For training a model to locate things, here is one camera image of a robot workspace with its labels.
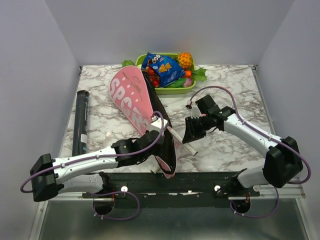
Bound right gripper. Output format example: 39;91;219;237
182;114;211;143

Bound pink racket bag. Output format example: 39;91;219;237
109;65;177;179

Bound black shuttlecock tube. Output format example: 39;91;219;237
72;90;90;157

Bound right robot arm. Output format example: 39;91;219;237
182;94;303;196

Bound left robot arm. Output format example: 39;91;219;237
30;130;164;202

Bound pink toy vegetable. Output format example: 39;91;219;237
182;77;193;88

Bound red toy berries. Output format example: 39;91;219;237
145;66;160;88

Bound toy carrot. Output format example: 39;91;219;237
183;70;192;78

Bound green fake leaf right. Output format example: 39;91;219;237
192;67;207;82

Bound green fake leaf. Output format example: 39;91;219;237
192;67;207;82
121;59;136;67

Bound blue chips bag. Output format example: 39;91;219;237
141;52;185;88

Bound toy pineapple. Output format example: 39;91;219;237
175;52;194;70

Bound green fake leaf left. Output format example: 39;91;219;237
121;59;136;67

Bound green plastic bin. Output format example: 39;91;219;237
134;52;197;95

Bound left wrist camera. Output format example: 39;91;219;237
147;114;169;132

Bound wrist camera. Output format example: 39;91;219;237
147;114;169;132
185;100;203;119

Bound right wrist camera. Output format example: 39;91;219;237
185;100;203;119

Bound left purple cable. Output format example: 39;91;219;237
20;111;166;222

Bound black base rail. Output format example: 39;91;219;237
82;172;263;212

